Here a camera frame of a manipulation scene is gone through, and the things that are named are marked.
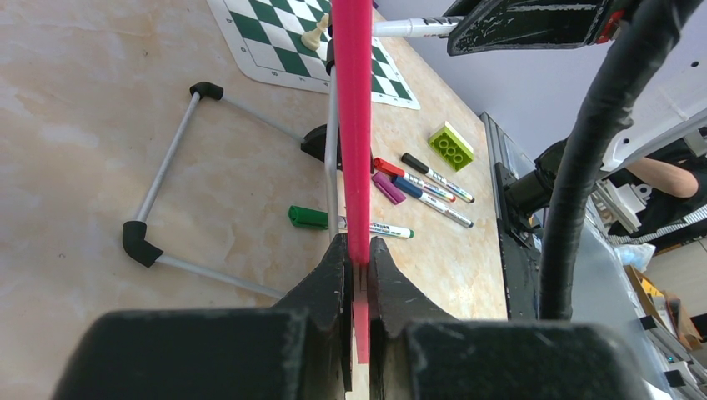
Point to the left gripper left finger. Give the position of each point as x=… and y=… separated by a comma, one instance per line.
x=317, y=352

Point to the black whiteboard marker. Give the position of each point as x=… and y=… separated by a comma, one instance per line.
x=421, y=167

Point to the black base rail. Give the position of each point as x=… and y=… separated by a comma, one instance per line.
x=517, y=200

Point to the person forearm in background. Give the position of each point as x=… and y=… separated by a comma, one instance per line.
x=665, y=177

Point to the magenta whiteboard marker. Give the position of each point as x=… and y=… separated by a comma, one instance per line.
x=417, y=27

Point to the red whiteboard marker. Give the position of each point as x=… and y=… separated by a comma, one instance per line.
x=392, y=170

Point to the pink framed whiteboard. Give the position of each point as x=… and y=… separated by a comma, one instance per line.
x=349, y=136

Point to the green white toy brick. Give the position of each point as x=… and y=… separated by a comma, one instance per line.
x=451, y=146

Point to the green white chessboard mat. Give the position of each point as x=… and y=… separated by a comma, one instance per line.
x=264, y=38

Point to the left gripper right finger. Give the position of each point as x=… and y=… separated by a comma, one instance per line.
x=395, y=360

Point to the blue whiteboard marker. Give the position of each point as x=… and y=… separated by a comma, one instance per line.
x=415, y=192

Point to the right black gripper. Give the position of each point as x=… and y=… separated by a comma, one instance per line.
x=517, y=25

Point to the magenta marker cap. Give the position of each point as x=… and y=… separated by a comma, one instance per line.
x=383, y=183

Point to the white chess piece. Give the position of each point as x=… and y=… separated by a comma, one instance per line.
x=312, y=39

